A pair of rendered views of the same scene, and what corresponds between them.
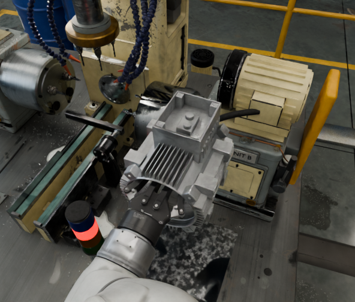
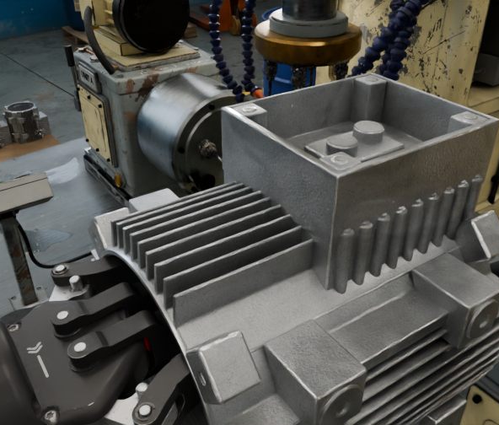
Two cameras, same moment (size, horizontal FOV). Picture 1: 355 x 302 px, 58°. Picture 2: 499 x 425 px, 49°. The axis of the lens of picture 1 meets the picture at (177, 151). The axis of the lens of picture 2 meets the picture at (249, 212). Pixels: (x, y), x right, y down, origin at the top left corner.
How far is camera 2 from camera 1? 0.39 m
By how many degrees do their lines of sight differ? 29
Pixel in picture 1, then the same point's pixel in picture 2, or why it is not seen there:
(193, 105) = (407, 129)
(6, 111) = (133, 170)
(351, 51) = not seen: outside the picture
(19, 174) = not seen: hidden behind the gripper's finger
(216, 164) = (399, 326)
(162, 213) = (81, 387)
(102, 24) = (323, 24)
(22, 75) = (169, 108)
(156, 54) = not seen: hidden behind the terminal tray
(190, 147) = (306, 206)
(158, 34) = (445, 88)
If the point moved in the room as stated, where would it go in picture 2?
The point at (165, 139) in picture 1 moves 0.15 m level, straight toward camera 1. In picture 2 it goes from (246, 164) to (42, 332)
